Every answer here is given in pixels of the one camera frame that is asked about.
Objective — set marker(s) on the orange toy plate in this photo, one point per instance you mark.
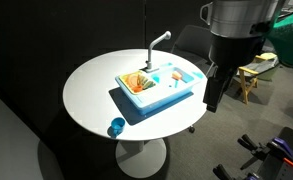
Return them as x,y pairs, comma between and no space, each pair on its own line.
132,80

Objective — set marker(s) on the light blue toy sink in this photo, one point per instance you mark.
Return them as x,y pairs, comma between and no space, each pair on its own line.
159,98

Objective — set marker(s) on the black perforated board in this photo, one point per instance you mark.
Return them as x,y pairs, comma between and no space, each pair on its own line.
286,171

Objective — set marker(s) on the purple clamp orange tip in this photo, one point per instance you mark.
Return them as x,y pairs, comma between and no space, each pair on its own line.
284,150

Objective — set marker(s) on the cream toy plate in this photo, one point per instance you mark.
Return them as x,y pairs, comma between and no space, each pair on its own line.
140,80

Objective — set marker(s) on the green toy plate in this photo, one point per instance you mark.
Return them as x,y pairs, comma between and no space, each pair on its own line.
147,83

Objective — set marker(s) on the gray toy faucet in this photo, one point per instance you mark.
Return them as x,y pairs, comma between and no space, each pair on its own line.
151,55

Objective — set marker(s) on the wooden gray fabric lounge chair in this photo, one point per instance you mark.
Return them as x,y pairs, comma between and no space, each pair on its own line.
249,71

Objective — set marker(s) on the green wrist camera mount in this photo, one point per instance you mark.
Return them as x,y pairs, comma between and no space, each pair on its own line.
287,36

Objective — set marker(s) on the small blue toy cup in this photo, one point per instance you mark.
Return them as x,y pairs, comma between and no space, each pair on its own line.
156,79

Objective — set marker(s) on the small orange toy cup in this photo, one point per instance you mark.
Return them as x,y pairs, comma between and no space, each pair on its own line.
137,89

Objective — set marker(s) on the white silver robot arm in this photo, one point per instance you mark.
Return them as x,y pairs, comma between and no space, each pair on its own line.
239,16

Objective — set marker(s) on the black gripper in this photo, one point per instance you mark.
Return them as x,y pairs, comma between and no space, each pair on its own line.
234,50

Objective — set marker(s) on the white table pedestal base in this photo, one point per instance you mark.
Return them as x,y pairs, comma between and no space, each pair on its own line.
141,156

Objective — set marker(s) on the black caster wheel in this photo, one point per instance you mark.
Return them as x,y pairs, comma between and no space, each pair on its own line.
192,129

